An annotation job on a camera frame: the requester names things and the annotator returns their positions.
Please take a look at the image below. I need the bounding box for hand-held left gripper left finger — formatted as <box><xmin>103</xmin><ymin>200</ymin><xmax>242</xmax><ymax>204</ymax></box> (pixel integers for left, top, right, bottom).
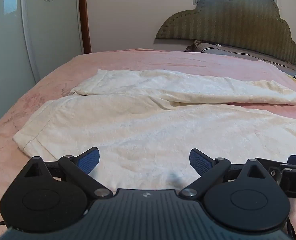
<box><xmin>24</xmin><ymin>147</ymin><xmax>113</xmax><ymax>199</ymax></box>

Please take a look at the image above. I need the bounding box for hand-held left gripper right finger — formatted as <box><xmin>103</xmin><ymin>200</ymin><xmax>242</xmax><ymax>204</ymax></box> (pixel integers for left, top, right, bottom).
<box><xmin>179</xmin><ymin>148</ymin><xmax>271</xmax><ymax>200</ymax></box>

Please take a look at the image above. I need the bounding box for grey pillow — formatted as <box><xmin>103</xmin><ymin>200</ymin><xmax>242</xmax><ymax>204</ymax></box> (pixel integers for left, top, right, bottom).
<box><xmin>184</xmin><ymin>39</ymin><xmax>296</xmax><ymax>72</ymax></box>

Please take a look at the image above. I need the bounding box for brown wooden door frame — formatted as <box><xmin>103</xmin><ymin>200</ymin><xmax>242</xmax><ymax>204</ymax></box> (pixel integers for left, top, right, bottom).
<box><xmin>77</xmin><ymin>0</ymin><xmax>92</xmax><ymax>54</ymax></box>

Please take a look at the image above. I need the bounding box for frosted glass sliding door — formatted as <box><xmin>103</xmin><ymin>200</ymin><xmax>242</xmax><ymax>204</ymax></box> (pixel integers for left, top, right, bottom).
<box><xmin>0</xmin><ymin>0</ymin><xmax>40</xmax><ymax>131</ymax></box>

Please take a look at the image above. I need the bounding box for pink blanket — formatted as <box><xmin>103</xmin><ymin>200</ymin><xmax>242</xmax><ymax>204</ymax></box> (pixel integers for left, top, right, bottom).
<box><xmin>0</xmin><ymin>48</ymin><xmax>296</xmax><ymax>230</ymax></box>

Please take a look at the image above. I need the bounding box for cream white towel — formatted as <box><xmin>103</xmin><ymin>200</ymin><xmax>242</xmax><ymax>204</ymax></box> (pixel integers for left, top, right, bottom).
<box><xmin>12</xmin><ymin>69</ymin><xmax>296</xmax><ymax>191</ymax></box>

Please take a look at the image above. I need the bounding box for green padded headboard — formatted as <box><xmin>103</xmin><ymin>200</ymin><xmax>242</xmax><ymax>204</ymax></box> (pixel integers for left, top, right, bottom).
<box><xmin>155</xmin><ymin>0</ymin><xmax>296</xmax><ymax>67</ymax></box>

